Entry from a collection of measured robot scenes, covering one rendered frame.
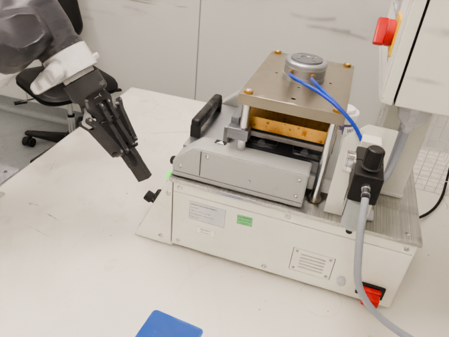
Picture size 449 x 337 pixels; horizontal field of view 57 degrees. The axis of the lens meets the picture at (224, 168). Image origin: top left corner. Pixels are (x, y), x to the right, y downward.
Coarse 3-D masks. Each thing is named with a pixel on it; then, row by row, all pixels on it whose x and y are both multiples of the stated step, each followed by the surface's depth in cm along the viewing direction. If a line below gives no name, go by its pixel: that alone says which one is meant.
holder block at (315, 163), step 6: (246, 144) 79; (252, 144) 79; (282, 144) 80; (288, 144) 80; (264, 150) 78; (270, 150) 78; (276, 150) 78; (282, 150) 78; (288, 150) 78; (288, 156) 77; (294, 156) 77; (300, 156) 77; (312, 162) 76; (318, 162) 76; (312, 168) 77
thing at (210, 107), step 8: (216, 96) 93; (208, 104) 89; (216, 104) 91; (200, 112) 85; (208, 112) 87; (192, 120) 83; (200, 120) 83; (192, 128) 83; (200, 128) 84; (192, 136) 84
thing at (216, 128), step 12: (228, 108) 97; (216, 120) 92; (228, 120) 92; (204, 132) 86; (216, 132) 87; (336, 144) 87; (336, 156) 83; (312, 180) 77; (324, 180) 76; (324, 192) 77
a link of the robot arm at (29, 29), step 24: (0, 0) 71; (24, 0) 71; (48, 0) 73; (0, 24) 66; (24, 24) 68; (48, 24) 73; (0, 48) 66; (24, 48) 68; (48, 48) 73; (0, 72) 71
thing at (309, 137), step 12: (252, 108) 77; (252, 120) 75; (264, 120) 75; (276, 120) 74; (288, 120) 74; (300, 120) 75; (312, 120) 75; (252, 132) 77; (264, 132) 76; (276, 132) 75; (288, 132) 74; (300, 132) 74; (312, 132) 73; (324, 132) 72; (300, 144) 75; (312, 144) 74
